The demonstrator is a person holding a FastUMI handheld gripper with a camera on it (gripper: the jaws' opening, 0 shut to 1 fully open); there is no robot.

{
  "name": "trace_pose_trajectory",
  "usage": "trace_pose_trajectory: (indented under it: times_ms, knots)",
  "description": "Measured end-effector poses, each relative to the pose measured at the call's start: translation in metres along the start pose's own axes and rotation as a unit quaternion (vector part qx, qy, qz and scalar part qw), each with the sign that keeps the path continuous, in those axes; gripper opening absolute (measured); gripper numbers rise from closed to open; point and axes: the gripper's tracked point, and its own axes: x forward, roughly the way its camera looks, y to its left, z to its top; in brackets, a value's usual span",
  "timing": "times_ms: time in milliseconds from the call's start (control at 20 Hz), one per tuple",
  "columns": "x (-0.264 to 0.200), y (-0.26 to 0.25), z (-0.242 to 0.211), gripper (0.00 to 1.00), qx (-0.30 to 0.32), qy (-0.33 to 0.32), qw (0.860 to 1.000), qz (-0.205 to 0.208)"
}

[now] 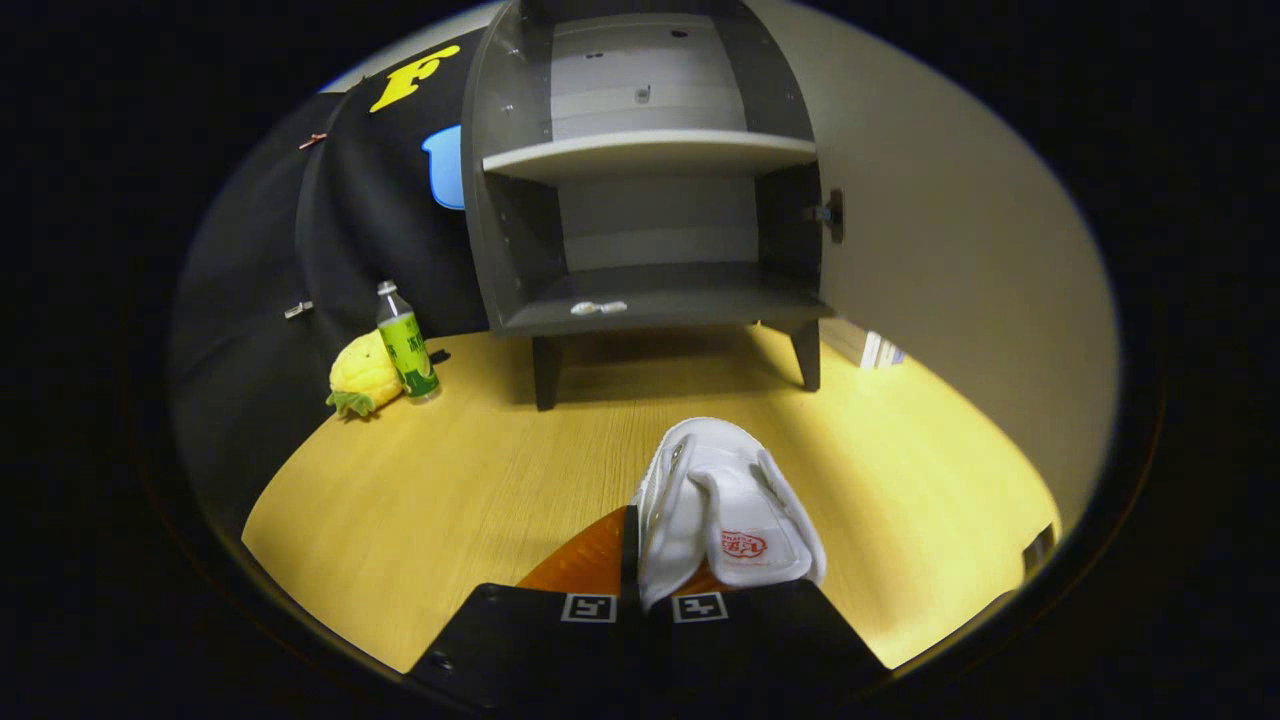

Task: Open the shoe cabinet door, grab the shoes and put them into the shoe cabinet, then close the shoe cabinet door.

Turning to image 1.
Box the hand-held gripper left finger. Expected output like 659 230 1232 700
410 505 647 707

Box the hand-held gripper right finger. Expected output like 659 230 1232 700
645 568 892 707

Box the white shoe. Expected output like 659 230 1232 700
632 417 828 611

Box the dark grey shoe cabinet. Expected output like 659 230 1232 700
460 0 846 411

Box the beige shoe cabinet door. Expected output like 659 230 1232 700
745 0 1121 531

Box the grey curved bar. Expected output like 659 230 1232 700
1022 523 1057 577

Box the green label plastic bottle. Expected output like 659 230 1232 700
376 281 441 403

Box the yellow plush toy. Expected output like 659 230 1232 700
326 330 405 419

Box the black backdrop cloth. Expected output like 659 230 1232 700
170 30 491 541

